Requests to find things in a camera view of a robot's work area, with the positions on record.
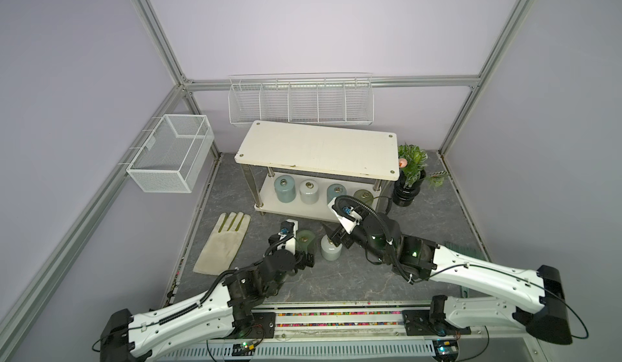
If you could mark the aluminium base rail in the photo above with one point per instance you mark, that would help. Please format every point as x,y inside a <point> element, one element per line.
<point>351,333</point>

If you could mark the small white tea canister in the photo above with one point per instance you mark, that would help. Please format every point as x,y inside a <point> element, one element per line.
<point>309,192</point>

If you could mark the white two-tier shelf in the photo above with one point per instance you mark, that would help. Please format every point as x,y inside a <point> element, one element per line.
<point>356,159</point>

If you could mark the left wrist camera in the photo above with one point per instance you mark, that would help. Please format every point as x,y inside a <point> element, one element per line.
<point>286,230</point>

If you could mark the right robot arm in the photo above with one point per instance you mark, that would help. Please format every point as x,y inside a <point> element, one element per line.
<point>533,301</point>

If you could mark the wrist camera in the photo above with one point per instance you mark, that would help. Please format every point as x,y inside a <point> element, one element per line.
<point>347,217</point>
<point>286,230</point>

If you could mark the small blue tea canister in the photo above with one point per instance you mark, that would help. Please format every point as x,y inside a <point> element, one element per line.
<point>335,190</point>

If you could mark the white mesh basket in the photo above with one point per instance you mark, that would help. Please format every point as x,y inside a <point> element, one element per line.
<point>171,158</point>

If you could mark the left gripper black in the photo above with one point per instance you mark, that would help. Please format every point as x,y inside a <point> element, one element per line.
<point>301,262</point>

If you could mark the potted green plant black vase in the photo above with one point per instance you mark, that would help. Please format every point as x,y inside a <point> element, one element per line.
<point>412,163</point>

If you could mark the large white tea canister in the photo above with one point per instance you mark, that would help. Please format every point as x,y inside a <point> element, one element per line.
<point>329,250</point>

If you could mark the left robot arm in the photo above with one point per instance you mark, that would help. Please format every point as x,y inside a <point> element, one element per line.
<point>223,309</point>

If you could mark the small green tea canister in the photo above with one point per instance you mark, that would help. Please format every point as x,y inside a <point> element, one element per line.
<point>364,196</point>

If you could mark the cream green glove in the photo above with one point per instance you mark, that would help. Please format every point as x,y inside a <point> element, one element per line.
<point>223,243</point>

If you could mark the large green tea canister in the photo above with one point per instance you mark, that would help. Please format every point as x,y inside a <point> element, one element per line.
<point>306,241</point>

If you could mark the small blue-grey canister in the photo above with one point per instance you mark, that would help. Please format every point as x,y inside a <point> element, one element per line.
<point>285,188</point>

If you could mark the white wire wall rack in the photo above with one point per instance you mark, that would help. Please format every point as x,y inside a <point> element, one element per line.
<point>311,98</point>

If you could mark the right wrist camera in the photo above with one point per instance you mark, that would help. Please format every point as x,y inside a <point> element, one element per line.
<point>347,217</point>

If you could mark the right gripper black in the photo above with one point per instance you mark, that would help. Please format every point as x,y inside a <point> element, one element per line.
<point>338,235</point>

